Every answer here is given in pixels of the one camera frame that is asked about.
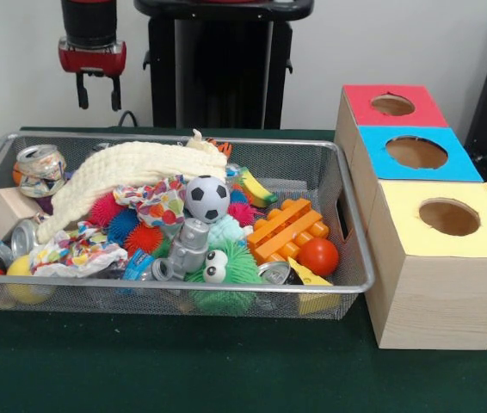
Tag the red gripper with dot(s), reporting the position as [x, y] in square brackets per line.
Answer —
[93, 60]

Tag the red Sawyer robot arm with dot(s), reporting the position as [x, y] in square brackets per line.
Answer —
[89, 21]

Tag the wooden box with three holes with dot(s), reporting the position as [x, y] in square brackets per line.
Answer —
[437, 284]

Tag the cream waffle cloth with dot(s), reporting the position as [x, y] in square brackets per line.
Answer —
[132, 163]

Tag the crushed silver can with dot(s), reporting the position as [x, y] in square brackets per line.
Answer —
[40, 169]

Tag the plain wooden block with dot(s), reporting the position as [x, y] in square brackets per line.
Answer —
[7, 211]

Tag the black and white soccer ball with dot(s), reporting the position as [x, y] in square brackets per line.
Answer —
[207, 199]

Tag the grey robot toy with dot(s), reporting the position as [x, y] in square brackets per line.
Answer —
[192, 245]

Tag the green fuzzy toy with eyes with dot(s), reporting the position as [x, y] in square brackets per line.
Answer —
[239, 268]

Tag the orange plastic building block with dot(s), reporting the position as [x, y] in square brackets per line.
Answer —
[285, 229]

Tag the red ball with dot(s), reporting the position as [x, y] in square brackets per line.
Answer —
[318, 257]

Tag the yellow cheese wedge toy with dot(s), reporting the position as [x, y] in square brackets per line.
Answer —
[308, 277]

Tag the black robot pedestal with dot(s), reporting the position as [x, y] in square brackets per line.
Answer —
[222, 69]

